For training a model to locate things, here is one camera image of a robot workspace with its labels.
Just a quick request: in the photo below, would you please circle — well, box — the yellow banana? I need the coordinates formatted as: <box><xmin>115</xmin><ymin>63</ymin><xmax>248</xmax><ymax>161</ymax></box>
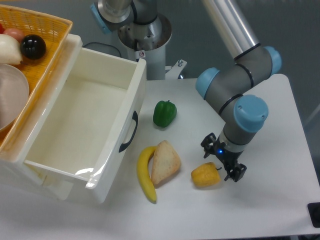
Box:
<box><xmin>136</xmin><ymin>146</ymin><xmax>157</xmax><ymax>204</ymax></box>

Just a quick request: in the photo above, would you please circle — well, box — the white drawer cabinet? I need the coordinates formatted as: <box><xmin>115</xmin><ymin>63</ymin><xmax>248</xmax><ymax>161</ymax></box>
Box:
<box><xmin>0</xmin><ymin>34</ymin><xmax>83</xmax><ymax>200</ymax></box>

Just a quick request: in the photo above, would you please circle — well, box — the black ball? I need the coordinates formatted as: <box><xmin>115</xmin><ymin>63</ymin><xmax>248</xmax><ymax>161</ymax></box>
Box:
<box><xmin>20</xmin><ymin>34</ymin><xmax>47</xmax><ymax>60</ymax></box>

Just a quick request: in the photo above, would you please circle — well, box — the green pepper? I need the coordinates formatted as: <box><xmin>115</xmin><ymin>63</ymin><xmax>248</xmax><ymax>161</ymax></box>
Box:
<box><xmin>152</xmin><ymin>100</ymin><xmax>177</xmax><ymax>128</ymax></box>

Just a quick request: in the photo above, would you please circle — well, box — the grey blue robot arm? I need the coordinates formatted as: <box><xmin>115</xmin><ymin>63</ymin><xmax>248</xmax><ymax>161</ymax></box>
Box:
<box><xmin>90</xmin><ymin>0</ymin><xmax>282</xmax><ymax>182</ymax></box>

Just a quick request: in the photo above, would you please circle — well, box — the beige bowl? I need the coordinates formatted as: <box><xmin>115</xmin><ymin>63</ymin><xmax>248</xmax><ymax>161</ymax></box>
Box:
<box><xmin>0</xmin><ymin>64</ymin><xmax>29</xmax><ymax>132</ymax></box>

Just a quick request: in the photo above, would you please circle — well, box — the black corner object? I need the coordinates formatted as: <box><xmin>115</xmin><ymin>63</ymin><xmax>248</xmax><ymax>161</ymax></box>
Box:
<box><xmin>307</xmin><ymin>202</ymin><xmax>320</xmax><ymax>228</ymax></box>

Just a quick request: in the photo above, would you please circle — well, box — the black cable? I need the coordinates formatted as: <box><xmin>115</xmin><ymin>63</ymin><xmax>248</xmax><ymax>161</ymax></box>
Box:
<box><xmin>82</xmin><ymin>41</ymin><xmax>123</xmax><ymax>59</ymax></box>

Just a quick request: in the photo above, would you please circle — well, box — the red fruit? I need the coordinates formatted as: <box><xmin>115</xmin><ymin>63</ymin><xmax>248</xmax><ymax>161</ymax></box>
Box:
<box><xmin>0</xmin><ymin>23</ymin><xmax>5</xmax><ymax>34</ymax></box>

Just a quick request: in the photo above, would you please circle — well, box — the toast bread slice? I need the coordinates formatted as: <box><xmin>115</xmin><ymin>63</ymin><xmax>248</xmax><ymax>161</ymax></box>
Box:
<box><xmin>151</xmin><ymin>140</ymin><xmax>182</xmax><ymax>185</ymax></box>

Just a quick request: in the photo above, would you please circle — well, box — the yellow woven basket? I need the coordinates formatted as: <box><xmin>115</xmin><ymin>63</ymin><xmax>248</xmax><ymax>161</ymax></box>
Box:
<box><xmin>0</xmin><ymin>4</ymin><xmax>73</xmax><ymax>150</ymax></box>

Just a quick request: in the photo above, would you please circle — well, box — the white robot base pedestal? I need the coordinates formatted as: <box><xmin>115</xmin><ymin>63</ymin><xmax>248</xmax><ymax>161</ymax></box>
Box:
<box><xmin>117</xmin><ymin>13</ymin><xmax>187</xmax><ymax>81</ymax></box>

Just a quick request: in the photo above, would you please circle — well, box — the yellow pepper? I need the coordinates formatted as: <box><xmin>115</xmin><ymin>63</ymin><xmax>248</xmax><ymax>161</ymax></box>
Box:
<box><xmin>190</xmin><ymin>162</ymin><xmax>221</xmax><ymax>188</ymax></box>

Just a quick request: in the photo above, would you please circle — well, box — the white plastic drawer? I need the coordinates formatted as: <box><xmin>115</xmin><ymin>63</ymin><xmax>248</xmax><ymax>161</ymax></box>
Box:
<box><xmin>24</xmin><ymin>48</ymin><xmax>147</xmax><ymax>204</ymax></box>

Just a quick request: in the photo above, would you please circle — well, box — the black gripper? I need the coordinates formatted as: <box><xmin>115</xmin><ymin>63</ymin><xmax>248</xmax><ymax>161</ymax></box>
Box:
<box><xmin>200</xmin><ymin>132</ymin><xmax>247</xmax><ymax>182</ymax></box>

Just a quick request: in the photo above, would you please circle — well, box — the white onion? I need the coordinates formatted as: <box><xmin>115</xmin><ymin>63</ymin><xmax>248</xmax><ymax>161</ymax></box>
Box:
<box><xmin>0</xmin><ymin>34</ymin><xmax>23</xmax><ymax>65</ymax></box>

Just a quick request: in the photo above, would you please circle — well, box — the pink round fruit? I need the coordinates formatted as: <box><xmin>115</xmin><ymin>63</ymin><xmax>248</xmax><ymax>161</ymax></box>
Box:
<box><xmin>3</xmin><ymin>28</ymin><xmax>25</xmax><ymax>42</ymax></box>

